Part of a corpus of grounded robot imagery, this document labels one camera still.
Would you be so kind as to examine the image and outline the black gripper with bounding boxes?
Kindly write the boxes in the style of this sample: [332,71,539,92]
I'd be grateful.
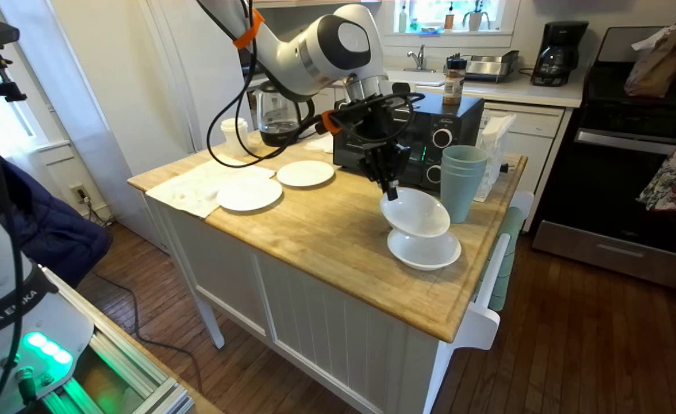
[332,94,420,200]

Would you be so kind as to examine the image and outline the white shallow bowl plate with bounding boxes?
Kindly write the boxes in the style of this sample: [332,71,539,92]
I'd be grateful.
[380,184,452,240]
[383,228,465,273]

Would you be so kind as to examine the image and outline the white flat plate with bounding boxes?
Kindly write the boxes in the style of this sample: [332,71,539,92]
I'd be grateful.
[216,174,284,215]
[273,158,337,192]

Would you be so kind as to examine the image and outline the stack of teal cups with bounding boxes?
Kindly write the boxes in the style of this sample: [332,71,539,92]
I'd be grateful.
[436,143,495,225]

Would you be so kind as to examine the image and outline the black toaster oven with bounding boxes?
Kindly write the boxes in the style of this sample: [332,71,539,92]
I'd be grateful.
[331,92,487,194]

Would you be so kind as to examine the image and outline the spice jar with dark lid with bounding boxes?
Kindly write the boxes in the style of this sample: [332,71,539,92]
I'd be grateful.
[442,60,467,111]

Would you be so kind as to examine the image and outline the chrome faucet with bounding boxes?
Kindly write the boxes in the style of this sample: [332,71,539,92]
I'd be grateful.
[405,43,430,74]

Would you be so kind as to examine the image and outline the black glass electric kettle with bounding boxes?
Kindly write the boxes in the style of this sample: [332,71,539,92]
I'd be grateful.
[246,77,313,150]

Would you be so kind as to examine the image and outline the grey dish rack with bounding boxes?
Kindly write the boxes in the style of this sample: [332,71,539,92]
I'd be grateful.
[462,48,524,85]

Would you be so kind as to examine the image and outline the white base cabinets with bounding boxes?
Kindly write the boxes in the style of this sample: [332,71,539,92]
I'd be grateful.
[474,100,574,233]

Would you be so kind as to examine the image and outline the teal hanging towel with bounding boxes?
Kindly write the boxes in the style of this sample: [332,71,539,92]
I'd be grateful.
[489,203,528,312]

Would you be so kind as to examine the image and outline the white cup with lid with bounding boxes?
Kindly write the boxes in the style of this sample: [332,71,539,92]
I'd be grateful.
[219,115,251,158]

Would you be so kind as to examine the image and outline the kitchen window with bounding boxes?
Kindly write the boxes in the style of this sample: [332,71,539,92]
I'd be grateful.
[391,0,519,36]

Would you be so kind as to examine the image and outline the white island with wooden top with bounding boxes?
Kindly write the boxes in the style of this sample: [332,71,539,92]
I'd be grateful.
[126,134,535,414]

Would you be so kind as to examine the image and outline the stained white cloth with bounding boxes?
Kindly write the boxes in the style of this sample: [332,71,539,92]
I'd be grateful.
[143,158,277,220]

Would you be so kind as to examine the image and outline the black coffee maker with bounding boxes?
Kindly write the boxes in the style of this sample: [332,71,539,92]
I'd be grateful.
[528,19,590,87]

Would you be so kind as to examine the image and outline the black steel stove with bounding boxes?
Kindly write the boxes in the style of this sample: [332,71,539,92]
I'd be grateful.
[530,24,676,299]

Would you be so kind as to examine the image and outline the floral dish towel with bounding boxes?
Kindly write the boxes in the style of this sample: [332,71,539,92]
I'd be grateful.
[634,144,676,215]

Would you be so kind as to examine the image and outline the brown paper bag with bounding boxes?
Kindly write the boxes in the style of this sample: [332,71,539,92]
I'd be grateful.
[622,20,676,102]

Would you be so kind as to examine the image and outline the dark blue jacket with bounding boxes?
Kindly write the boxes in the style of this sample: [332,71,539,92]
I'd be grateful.
[0,141,115,289]

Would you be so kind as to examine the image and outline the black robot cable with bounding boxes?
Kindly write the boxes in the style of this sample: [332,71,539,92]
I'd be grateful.
[203,20,332,170]

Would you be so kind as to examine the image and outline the black floor cable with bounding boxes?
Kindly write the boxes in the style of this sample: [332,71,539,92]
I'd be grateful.
[93,272,206,378]

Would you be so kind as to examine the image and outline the white wall outlet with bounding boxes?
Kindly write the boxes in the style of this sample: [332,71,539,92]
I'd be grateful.
[68,181,93,210]

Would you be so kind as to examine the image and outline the aluminium frame robot cart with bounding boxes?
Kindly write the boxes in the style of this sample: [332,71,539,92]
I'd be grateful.
[14,266,226,414]

